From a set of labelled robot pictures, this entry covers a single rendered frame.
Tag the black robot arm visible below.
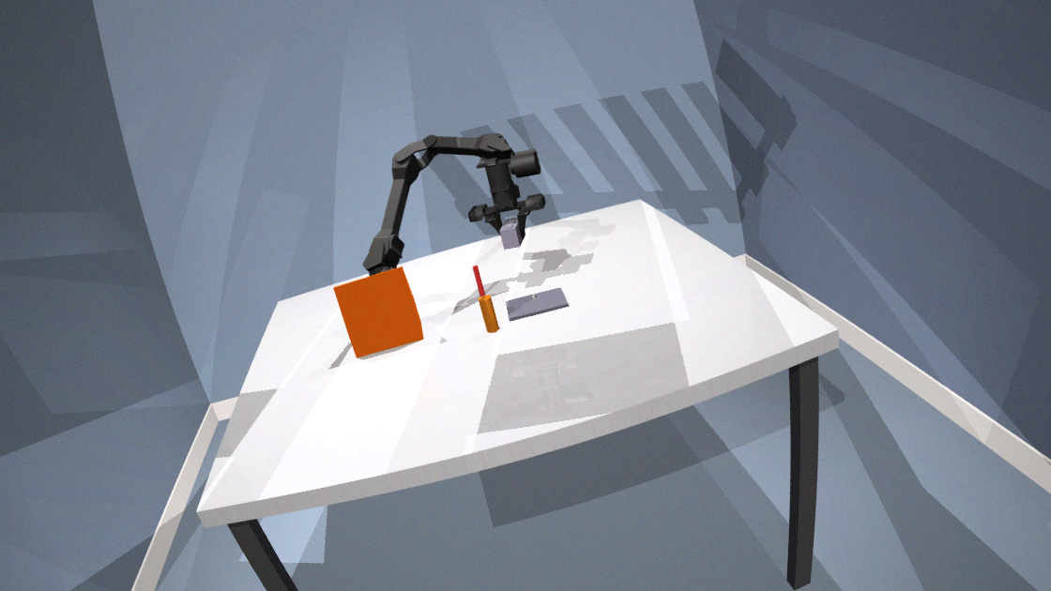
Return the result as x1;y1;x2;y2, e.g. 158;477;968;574
363;133;541;276

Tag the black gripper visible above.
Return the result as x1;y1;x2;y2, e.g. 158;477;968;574
468;180;547;238

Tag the red peg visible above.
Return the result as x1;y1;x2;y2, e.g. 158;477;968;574
472;265;485;296

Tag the orange cylinder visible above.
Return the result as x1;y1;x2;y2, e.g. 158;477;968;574
479;296;499;333

